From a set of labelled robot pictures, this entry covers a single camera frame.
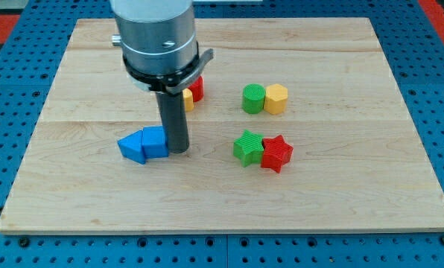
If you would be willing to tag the blue cube block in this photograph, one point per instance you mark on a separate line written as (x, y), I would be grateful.
(154, 142)

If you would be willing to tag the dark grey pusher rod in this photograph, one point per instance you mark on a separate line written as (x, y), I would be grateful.
(172, 113)

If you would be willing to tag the yellow hexagon block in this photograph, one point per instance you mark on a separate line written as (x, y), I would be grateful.
(276, 98)

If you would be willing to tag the red block behind rod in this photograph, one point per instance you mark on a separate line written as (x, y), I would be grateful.
(197, 89)

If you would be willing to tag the blue triangle block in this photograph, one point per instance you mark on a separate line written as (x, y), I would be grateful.
(131, 147)

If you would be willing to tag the green circle block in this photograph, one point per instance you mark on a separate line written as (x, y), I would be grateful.
(253, 98)

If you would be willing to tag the yellow block behind rod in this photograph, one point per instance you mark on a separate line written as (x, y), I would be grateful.
(188, 100)

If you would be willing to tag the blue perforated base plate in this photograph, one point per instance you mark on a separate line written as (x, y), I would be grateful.
(28, 63)

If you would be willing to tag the green star block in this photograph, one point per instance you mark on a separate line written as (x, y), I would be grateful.
(248, 148)

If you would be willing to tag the wooden board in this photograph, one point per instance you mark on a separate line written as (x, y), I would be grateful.
(358, 164)

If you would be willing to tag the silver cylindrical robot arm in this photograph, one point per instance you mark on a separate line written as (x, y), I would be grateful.
(159, 43)

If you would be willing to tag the red star block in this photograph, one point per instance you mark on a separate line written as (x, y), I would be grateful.
(277, 153)

